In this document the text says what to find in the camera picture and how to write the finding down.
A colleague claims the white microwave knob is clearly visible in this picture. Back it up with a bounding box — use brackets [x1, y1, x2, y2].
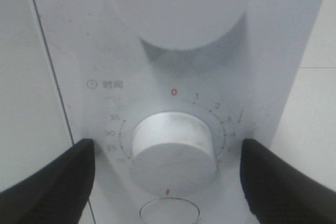
[130, 112, 217, 196]
[114, 0, 249, 50]

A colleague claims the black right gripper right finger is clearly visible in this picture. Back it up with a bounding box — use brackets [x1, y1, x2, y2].
[239, 139, 335, 223]

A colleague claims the white microwave door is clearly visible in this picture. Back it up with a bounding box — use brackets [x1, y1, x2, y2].
[1, 0, 93, 223]

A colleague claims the round white door button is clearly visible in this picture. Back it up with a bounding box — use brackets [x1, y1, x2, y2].
[139, 197, 201, 223]

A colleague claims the white microwave oven body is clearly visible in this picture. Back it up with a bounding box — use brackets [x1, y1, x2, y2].
[34, 0, 323, 223]

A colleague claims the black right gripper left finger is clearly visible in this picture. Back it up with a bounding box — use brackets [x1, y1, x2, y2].
[1, 138, 95, 223]

